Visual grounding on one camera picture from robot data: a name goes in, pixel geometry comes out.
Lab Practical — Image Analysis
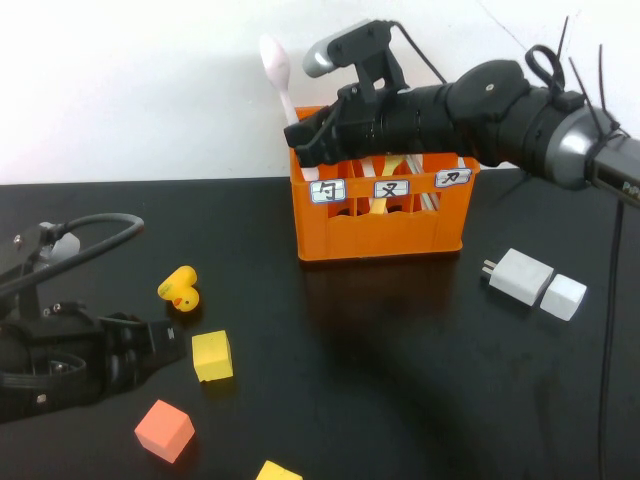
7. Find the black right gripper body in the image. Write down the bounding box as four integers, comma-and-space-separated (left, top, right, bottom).
319, 82, 387, 164

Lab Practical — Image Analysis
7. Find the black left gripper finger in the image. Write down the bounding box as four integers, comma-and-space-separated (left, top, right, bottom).
144, 318, 187, 369
107, 344, 151, 396

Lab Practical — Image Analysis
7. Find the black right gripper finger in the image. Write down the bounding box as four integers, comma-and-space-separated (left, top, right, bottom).
293, 132, 347, 169
283, 107, 339, 150

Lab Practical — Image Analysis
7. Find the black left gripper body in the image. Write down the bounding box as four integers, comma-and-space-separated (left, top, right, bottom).
27, 301, 152, 416

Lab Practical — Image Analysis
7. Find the white plastic spoon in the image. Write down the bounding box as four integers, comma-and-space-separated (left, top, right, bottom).
258, 33, 321, 182

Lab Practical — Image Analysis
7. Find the orange plastic cutlery holder crate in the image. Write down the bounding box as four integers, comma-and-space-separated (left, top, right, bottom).
288, 105, 482, 263

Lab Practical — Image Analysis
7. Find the paper label spoon character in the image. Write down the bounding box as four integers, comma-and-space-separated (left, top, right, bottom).
309, 178, 347, 205

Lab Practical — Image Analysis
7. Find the yellow rubber duck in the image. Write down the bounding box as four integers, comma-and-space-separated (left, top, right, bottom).
157, 265, 201, 314

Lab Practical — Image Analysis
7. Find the yellow foam cube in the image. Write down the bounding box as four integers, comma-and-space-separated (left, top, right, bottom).
255, 460, 304, 480
191, 329, 234, 384

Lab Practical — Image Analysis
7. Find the orange foam cube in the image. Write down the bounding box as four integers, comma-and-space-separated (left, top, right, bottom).
134, 399, 197, 465

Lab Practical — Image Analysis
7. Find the paper label fork character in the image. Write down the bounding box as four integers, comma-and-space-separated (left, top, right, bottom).
373, 179, 411, 200

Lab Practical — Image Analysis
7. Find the yellow plastic fork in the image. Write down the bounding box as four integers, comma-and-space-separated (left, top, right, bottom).
368, 154, 407, 215

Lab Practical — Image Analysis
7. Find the grey plastic knife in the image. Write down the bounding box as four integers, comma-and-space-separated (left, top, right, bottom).
404, 153, 442, 212

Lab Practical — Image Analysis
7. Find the paper label knife character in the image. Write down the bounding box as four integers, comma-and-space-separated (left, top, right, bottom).
433, 168, 473, 190

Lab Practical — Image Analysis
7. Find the black zip tie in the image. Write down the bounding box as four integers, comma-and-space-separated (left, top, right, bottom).
568, 43, 632, 142
549, 14, 570, 69

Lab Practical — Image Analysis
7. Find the white power adapter plug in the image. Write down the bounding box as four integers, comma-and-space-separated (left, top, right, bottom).
481, 248, 555, 307

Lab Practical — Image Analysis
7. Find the white foam cube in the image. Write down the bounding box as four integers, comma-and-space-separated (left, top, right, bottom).
539, 273, 588, 322

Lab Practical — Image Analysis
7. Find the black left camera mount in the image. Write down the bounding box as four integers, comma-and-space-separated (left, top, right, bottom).
0, 222, 57, 321

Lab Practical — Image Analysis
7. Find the black right camera cable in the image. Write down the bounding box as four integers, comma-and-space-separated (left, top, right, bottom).
389, 19, 447, 85

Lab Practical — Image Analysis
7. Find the grey left camera cable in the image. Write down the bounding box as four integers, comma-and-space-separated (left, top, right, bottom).
0, 212, 145, 301

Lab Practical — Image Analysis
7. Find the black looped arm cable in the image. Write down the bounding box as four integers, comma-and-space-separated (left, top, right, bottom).
524, 44, 569, 99

